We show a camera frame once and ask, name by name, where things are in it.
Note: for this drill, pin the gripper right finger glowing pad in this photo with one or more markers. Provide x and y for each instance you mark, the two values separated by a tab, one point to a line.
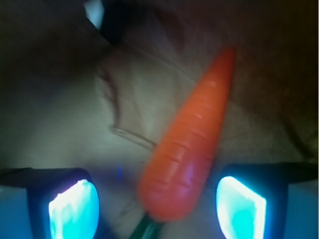
269	201

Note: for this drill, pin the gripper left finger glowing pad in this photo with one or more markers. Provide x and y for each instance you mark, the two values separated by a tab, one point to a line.
58	203

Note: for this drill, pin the orange toy carrot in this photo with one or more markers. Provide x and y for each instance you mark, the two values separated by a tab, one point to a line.
174	178

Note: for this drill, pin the brown paper bag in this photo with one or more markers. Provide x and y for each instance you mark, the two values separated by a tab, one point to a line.
70	99

